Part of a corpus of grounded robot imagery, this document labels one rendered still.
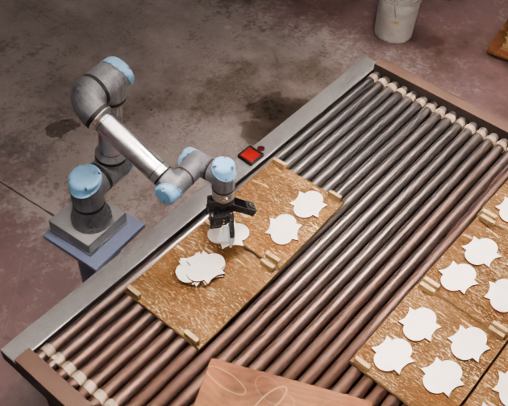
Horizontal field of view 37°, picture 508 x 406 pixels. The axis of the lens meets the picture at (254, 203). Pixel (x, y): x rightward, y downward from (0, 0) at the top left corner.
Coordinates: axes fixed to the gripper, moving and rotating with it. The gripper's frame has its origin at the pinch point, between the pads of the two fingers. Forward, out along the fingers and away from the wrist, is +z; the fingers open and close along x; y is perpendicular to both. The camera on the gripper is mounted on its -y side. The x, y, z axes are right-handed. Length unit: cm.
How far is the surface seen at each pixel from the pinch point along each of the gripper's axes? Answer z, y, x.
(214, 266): 7.8, 6.5, 6.9
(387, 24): 90, -165, -218
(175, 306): 11.3, 22.7, 17.8
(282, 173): 11.0, -30.5, -33.1
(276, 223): 10.2, -20.8, -8.4
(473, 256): 9, -85, 23
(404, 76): 9, -100, -76
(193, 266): 7.9, 13.8, 5.1
